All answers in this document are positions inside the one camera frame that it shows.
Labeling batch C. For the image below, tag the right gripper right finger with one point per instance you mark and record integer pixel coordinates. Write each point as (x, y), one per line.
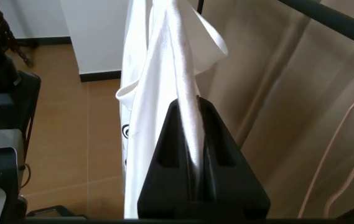
(235, 186)

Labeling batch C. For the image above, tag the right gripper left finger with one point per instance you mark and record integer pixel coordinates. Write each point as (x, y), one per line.
(164, 186)

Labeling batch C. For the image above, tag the white garment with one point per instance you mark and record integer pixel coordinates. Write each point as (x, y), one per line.
(158, 77)

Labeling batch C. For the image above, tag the pink clothes hanger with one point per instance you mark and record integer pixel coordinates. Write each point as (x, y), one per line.
(328, 149)

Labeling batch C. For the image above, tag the black clothes rack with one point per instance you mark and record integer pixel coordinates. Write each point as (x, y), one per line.
(335, 22)

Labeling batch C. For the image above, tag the beige curtain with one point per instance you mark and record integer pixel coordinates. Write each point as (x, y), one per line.
(288, 93)

